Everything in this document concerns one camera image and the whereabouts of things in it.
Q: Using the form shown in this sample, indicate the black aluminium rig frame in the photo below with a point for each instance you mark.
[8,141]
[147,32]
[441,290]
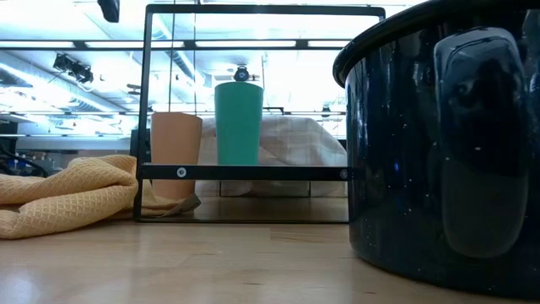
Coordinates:
[304,43]

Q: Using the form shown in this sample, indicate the yellow waffle cloth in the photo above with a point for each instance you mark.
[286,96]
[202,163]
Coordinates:
[63,198]

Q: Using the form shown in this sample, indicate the black ceiling fixture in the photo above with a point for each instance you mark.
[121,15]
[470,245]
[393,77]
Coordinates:
[73,69]

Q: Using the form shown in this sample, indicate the orange plastic cup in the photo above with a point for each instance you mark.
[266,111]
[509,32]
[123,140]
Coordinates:
[175,139]

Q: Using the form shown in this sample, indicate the black computer tower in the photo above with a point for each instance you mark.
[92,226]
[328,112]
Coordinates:
[132,143]

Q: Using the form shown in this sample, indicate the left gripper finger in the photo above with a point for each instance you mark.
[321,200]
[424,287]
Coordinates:
[109,10]

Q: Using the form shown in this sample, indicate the dark blue enamel mug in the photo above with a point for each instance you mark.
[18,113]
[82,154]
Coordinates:
[422,169]

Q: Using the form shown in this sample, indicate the white cloth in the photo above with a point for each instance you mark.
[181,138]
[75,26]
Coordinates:
[304,143]

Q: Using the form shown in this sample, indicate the green plastic cup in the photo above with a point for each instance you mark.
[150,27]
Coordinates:
[238,126]

